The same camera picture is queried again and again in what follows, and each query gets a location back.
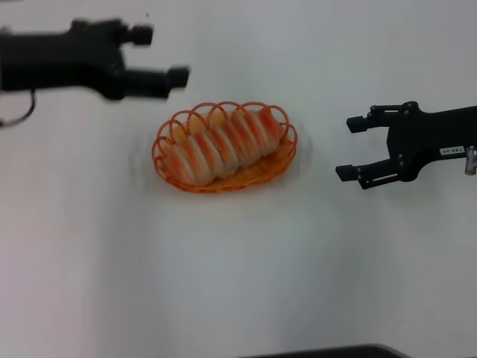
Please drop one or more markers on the orange striped bread loaf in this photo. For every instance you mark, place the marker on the orange striped bread loaf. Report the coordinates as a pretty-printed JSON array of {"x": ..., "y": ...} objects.
[{"x": 223, "y": 149}]

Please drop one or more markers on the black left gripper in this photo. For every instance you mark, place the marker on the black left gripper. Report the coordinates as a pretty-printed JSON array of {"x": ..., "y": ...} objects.
[{"x": 74, "y": 59}]

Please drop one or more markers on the silver gripper plug connector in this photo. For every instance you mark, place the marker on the silver gripper plug connector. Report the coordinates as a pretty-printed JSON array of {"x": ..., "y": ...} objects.
[{"x": 471, "y": 160}]

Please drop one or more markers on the dark rounded object edge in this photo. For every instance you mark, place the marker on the dark rounded object edge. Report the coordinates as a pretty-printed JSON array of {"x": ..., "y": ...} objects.
[{"x": 354, "y": 353}]

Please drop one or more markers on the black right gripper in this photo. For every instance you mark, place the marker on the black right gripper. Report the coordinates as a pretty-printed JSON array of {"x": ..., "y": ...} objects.
[{"x": 428, "y": 134}]

